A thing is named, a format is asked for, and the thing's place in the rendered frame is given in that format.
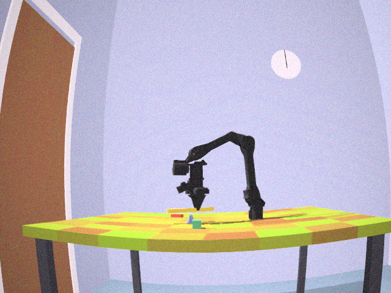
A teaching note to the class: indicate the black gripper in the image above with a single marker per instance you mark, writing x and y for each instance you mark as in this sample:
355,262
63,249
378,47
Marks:
197,195

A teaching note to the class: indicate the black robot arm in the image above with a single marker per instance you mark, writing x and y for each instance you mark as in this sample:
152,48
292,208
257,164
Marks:
247,144

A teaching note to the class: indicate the small green cube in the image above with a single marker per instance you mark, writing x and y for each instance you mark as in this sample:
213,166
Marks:
197,224

